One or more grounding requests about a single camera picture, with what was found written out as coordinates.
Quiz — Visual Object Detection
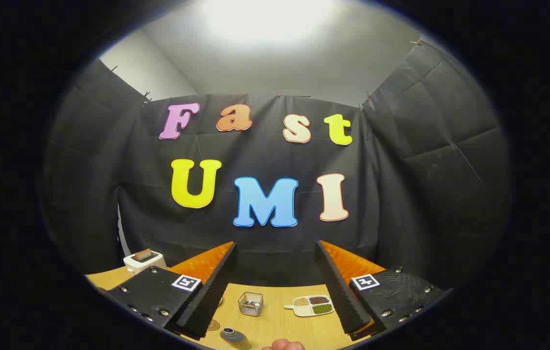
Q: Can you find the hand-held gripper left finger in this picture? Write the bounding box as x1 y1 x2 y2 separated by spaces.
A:
108 242 236 341

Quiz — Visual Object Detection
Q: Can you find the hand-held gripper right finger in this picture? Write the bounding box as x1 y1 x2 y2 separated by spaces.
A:
315 240 450 341

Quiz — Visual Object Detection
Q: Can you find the silver juice bottle green label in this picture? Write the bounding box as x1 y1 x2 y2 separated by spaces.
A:
220 327 252 350

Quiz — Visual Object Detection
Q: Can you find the white divided dish with beans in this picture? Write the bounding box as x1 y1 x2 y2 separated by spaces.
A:
284 295 336 317

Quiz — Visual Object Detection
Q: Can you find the wooden table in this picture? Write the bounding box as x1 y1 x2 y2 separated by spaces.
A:
85 266 373 350

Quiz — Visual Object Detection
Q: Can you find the white toaster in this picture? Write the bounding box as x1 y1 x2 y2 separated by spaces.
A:
123 249 168 277

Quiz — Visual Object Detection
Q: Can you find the black backdrop cloth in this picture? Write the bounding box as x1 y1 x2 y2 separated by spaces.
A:
41 39 511 292

